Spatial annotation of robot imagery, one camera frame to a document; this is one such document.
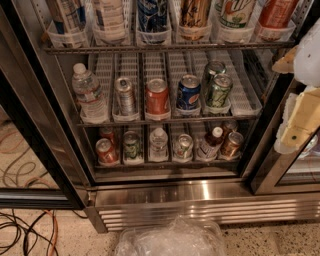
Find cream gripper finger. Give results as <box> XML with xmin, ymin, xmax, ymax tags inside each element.
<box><xmin>272</xmin><ymin>46</ymin><xmax>297</xmax><ymax>74</ymax></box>
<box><xmin>274</xmin><ymin>87</ymin><xmax>320</xmax><ymax>154</ymax></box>

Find silver slim can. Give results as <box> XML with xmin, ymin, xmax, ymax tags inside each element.
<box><xmin>115</xmin><ymin>77</ymin><xmax>136</xmax><ymax>116</ymax></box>

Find clear plastic water bottle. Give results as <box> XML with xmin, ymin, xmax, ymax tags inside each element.
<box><xmin>72</xmin><ymin>63</ymin><xmax>107</xmax><ymax>124</ymax></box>

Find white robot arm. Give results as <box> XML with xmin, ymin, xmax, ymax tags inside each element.
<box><xmin>272</xmin><ymin>19</ymin><xmax>320</xmax><ymax>154</ymax></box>

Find top shelf red bottle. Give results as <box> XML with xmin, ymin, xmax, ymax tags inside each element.
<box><xmin>258</xmin><ymin>0</ymin><xmax>299</xmax><ymax>29</ymax></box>

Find right glass fridge door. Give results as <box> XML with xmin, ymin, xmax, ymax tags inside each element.
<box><xmin>249</xmin><ymin>80</ymin><xmax>320</xmax><ymax>195</ymax></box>

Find glass fridge door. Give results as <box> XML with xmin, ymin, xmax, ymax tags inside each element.
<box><xmin>249</xmin><ymin>80</ymin><xmax>320</xmax><ymax>195</ymax></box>
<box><xmin>0</xmin><ymin>0</ymin><xmax>91</xmax><ymax>209</ymax></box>

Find empty clear shelf tray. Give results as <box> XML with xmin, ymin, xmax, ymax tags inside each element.
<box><xmin>217</xmin><ymin>50</ymin><xmax>262</xmax><ymax>116</ymax></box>

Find bottom shelf orange can rear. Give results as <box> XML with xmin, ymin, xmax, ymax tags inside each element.
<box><xmin>222</xmin><ymin>120</ymin><xmax>238</xmax><ymax>137</ymax></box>

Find shelf orange can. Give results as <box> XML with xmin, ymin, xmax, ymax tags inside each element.
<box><xmin>220</xmin><ymin>132</ymin><xmax>244</xmax><ymax>159</ymax></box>
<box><xmin>222</xmin><ymin>120</ymin><xmax>238</xmax><ymax>137</ymax></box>

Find top shelf 7up bottle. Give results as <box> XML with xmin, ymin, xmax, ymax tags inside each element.
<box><xmin>219</xmin><ymin>0</ymin><xmax>256</xmax><ymax>29</ymax></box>

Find bottom shelf orange can front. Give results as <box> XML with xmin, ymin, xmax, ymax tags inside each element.
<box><xmin>220</xmin><ymin>132</ymin><xmax>244</xmax><ymax>159</ymax></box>

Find bottom shelf brown bottle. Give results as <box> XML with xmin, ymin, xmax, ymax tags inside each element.
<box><xmin>198</xmin><ymin>127</ymin><xmax>223</xmax><ymax>159</ymax></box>

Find top shelf gold can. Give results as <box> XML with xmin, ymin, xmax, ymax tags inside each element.
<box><xmin>179</xmin><ymin>0</ymin><xmax>211</xmax><ymax>41</ymax></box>

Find bottom shelf silver green can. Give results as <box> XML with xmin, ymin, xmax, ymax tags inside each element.
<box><xmin>174</xmin><ymin>134</ymin><xmax>193</xmax><ymax>160</ymax></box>

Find top shelf blue can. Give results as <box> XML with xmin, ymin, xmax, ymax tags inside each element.
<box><xmin>137</xmin><ymin>0</ymin><xmax>167</xmax><ymax>33</ymax></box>

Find bottom shelf water bottle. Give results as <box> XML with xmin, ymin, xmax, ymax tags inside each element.
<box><xmin>149</xmin><ymin>128</ymin><xmax>168</xmax><ymax>162</ymax></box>

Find stainless steel fridge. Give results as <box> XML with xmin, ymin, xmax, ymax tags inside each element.
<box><xmin>0</xmin><ymin>0</ymin><xmax>320</xmax><ymax>233</ymax></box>

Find top shelf white bottle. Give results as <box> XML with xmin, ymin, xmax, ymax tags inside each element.
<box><xmin>92</xmin><ymin>0</ymin><xmax>126</xmax><ymax>43</ymax></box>

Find bottom shelf red can rear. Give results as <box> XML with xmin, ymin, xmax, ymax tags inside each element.
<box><xmin>99</xmin><ymin>127</ymin><xmax>116</xmax><ymax>144</ymax></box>

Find shelf red can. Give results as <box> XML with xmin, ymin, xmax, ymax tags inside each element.
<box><xmin>95</xmin><ymin>138</ymin><xmax>118</xmax><ymax>164</ymax></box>
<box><xmin>99</xmin><ymin>127</ymin><xmax>116</xmax><ymax>144</ymax></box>

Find bottom shelf red can front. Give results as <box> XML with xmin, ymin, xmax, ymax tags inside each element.
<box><xmin>95</xmin><ymin>138</ymin><xmax>118</xmax><ymax>164</ymax></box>

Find top shelf striped bottle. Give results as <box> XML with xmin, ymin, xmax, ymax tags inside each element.
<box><xmin>45</xmin><ymin>0</ymin><xmax>86</xmax><ymax>48</ymax></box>

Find left glass fridge door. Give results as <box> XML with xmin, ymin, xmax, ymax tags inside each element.
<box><xmin>0</xmin><ymin>0</ymin><xmax>91</xmax><ymax>209</ymax></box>

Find green can rear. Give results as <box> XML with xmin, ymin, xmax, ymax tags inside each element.
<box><xmin>202</xmin><ymin>60</ymin><xmax>226</xmax><ymax>87</ymax></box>

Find green can front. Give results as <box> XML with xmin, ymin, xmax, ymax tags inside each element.
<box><xmin>206</xmin><ymin>74</ymin><xmax>233</xmax><ymax>108</ymax></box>

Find blue pepsi can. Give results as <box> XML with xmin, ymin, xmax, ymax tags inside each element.
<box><xmin>176</xmin><ymin>74</ymin><xmax>201</xmax><ymax>110</ymax></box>

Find red soda can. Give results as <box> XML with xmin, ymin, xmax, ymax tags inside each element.
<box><xmin>146</xmin><ymin>78</ymin><xmax>169</xmax><ymax>115</ymax></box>

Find clear plastic bag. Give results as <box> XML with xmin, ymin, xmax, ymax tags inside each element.
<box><xmin>114</xmin><ymin>216</ymin><xmax>227</xmax><ymax>256</ymax></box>

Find orange floor cable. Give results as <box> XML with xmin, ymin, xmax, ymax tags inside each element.
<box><xmin>43</xmin><ymin>209</ymin><xmax>60</xmax><ymax>256</ymax></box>

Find black floor cables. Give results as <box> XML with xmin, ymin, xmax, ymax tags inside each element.
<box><xmin>0</xmin><ymin>209</ymin><xmax>88</xmax><ymax>256</ymax></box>

